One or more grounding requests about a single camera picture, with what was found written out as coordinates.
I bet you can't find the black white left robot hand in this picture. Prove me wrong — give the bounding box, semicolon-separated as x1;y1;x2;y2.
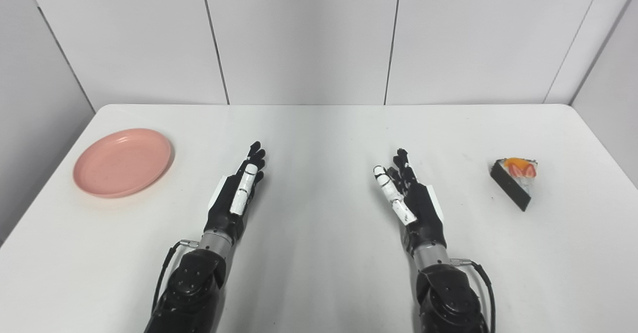
203;141;267;241

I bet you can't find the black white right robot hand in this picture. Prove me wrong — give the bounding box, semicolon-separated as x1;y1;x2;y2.
373;148;446;255

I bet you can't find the fruit topped cake slice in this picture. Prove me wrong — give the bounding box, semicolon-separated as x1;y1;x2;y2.
490;158;538;212

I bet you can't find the pink round plate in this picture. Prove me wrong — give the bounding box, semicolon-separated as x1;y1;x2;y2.
73;128;173;198

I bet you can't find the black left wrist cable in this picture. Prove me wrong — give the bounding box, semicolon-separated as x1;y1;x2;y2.
151;240;200;315

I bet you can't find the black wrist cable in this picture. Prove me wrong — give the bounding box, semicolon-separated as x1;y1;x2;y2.
151;240;200;315
450;258;497;333

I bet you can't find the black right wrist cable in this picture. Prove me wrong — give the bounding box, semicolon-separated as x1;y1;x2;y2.
450;258;497;333

